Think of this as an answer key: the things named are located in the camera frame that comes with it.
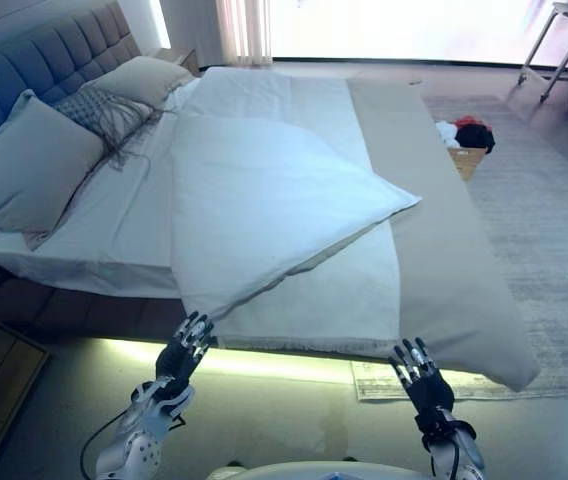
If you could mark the tufted upholstered headboard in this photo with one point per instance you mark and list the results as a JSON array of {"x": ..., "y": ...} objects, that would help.
[{"x": 29, "y": 55}]

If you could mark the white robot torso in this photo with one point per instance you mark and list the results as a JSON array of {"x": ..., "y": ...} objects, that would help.
[{"x": 314, "y": 472}]

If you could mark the grey area rug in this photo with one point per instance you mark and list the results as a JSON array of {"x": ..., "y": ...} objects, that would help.
[{"x": 549, "y": 225}]

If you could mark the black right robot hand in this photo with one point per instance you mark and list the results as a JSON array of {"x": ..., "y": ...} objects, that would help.
[{"x": 429, "y": 390}]

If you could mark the red garment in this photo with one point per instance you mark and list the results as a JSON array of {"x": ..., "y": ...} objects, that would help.
[{"x": 465, "y": 121}]

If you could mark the brown upholstered bed frame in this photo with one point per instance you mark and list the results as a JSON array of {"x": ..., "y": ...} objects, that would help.
[{"x": 64, "y": 310}]

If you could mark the black garment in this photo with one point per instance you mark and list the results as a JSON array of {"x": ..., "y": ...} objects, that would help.
[{"x": 474, "y": 137}]

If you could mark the large beige pillow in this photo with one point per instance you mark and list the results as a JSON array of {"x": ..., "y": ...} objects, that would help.
[{"x": 29, "y": 160}]

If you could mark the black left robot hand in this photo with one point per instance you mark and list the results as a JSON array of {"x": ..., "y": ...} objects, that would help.
[{"x": 176, "y": 362}]

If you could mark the metal wheeled cart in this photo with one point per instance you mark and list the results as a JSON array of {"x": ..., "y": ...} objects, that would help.
[{"x": 564, "y": 30}]

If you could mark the beige bed runner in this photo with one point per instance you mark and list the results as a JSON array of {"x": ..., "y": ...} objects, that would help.
[{"x": 439, "y": 260}]

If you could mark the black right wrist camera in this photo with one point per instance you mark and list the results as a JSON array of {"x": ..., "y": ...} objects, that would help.
[{"x": 434, "y": 420}]

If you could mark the white garment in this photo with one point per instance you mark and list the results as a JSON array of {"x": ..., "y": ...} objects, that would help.
[{"x": 445, "y": 134}]

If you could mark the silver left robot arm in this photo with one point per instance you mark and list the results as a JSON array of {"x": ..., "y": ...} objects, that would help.
[{"x": 139, "y": 440}]

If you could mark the white fitted bed sheet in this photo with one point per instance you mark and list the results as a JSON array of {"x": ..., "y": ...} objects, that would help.
[{"x": 114, "y": 220}]

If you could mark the white duvet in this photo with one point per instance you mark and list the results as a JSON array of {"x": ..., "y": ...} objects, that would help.
[{"x": 264, "y": 190}]

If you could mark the beige curtain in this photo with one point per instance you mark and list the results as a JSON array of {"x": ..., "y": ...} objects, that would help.
[{"x": 241, "y": 30}]

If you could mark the patterned fringed cushion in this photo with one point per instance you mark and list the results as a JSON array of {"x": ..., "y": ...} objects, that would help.
[{"x": 94, "y": 112}]

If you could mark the woven laundry basket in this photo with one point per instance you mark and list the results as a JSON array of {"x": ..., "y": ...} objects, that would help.
[{"x": 466, "y": 162}]

